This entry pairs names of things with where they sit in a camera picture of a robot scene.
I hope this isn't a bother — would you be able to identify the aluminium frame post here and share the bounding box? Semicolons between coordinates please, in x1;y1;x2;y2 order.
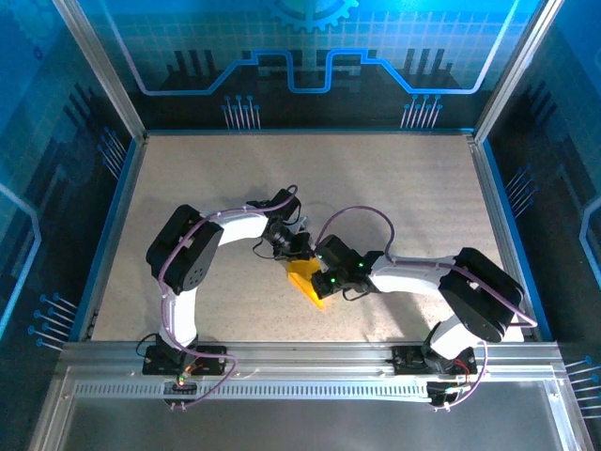
50;0;150;145
471;0;567;145

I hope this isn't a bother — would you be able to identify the aluminium table side rail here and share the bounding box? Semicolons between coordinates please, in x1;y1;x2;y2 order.
469;133;539;342

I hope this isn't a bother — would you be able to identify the small electronics board with LEDs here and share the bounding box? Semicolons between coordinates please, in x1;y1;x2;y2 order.
425;381;473;411
162;364;199;410

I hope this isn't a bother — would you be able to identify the slotted grey cable duct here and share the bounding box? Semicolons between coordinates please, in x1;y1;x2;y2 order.
73;381;434;401

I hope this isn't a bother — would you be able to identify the yellow paper sheet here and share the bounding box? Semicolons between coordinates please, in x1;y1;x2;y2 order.
285;256;338;310

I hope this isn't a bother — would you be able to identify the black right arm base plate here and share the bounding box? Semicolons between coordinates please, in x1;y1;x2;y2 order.
391;345;479;377

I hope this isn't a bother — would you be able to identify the blue circuit print side panel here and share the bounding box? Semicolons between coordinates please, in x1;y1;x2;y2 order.
483;0;601;451
0;0;142;451

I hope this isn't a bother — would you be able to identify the grey metal sheet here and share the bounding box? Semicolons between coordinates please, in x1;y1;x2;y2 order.
60;398;564;451

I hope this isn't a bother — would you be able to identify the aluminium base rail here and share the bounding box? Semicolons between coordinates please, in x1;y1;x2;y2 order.
58;340;564;377

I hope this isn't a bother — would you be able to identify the blue table edge strip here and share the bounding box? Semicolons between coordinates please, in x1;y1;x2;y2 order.
69;135;146;342
482;138;555;342

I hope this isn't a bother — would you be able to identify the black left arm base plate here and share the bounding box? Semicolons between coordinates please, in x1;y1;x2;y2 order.
142;345;230;377

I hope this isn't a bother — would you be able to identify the blue gear print panel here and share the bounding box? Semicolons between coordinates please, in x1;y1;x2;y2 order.
77;0;548;132

